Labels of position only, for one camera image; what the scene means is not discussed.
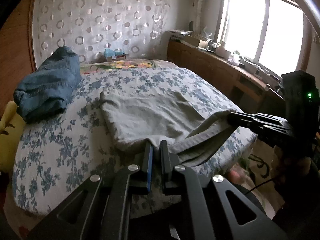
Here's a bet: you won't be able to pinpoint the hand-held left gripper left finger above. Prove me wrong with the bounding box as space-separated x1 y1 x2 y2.
25 142 154 240

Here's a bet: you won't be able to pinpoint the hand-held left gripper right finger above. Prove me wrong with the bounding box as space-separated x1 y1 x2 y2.
160 140 290 240

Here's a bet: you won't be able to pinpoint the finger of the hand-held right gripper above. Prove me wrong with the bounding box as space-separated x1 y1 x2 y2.
250 125 293 146
228 112 290 130

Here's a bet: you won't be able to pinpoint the grey-green pants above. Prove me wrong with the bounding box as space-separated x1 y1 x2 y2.
99 90 238 168

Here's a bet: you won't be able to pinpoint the green-capped baby bottle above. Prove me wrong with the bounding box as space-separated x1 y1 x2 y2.
229 51 240 65

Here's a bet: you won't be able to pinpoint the low wooden cabinet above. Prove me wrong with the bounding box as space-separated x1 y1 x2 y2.
167 39 285 115

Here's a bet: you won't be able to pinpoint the white bottle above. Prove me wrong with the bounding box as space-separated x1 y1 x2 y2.
215 44 232 59

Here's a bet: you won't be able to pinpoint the bed with floral sheet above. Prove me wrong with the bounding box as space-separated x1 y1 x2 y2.
12 67 258 215

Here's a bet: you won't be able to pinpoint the window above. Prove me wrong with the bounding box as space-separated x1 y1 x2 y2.
217 0 315 73

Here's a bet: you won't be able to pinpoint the open cardboard box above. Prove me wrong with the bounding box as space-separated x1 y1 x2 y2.
184 35 208 48

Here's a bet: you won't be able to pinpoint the stack of papers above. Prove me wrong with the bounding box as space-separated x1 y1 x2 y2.
169 29 193 40

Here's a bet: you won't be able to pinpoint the cardboard box with blue cloth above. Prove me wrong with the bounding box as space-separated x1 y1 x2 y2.
104 49 129 62

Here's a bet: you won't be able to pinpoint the gathered patterned window curtain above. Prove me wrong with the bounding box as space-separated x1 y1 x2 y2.
189 0 213 34

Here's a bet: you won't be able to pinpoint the blue denim jeans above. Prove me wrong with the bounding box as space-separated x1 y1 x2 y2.
13 46 83 124

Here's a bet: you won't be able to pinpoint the yellow plush toy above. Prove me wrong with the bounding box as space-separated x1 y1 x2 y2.
0 101 25 173

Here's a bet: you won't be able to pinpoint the circle-patterned sheer curtain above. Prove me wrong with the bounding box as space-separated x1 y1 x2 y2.
31 0 175 64

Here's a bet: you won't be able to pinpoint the wooden wardrobe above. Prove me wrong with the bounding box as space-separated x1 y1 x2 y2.
0 0 38 115

